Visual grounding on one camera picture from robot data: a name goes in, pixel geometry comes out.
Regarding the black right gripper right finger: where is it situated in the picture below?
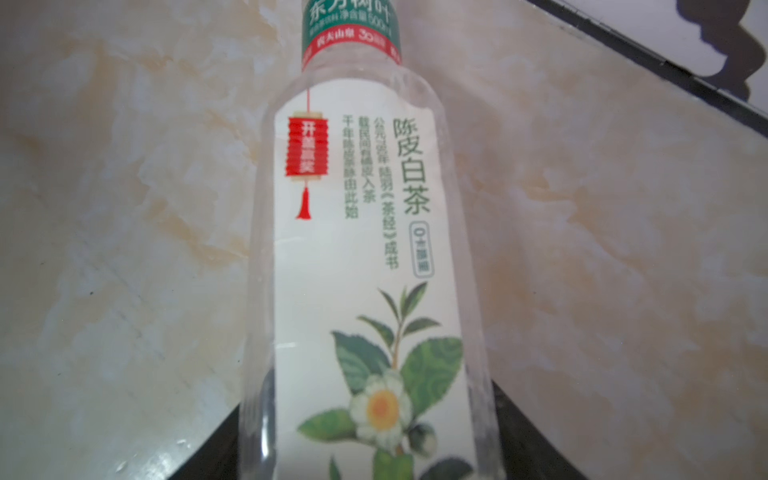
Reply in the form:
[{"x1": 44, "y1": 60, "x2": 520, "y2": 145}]
[{"x1": 493, "y1": 382, "x2": 587, "y2": 480}]

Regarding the white flower label tea bottle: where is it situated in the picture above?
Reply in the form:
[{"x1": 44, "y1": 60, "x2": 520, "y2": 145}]
[{"x1": 239, "y1": 1, "x2": 506, "y2": 479}]

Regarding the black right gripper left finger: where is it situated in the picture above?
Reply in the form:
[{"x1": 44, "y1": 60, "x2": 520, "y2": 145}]
[{"x1": 169, "y1": 406, "x2": 239, "y2": 480}]

